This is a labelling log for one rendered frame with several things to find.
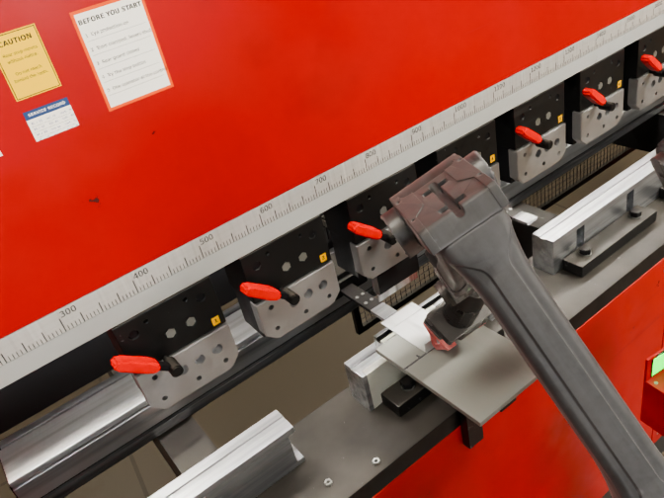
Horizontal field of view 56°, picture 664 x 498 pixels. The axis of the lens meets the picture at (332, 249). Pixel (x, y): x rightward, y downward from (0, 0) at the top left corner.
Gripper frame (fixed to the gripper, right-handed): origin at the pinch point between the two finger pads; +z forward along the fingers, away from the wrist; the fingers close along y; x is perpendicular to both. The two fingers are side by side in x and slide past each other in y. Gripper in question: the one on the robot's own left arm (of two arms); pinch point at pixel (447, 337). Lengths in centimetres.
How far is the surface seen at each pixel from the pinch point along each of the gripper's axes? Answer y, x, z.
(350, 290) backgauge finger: 2.4, -23.8, 13.4
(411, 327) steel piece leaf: 1.7, -6.7, 4.8
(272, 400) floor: 2, -53, 142
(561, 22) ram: -44, -27, -35
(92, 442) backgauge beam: 61, -27, 19
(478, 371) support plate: 1.5, 8.7, -3.1
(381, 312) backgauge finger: 2.8, -13.7, 8.1
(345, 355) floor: -35, -52, 142
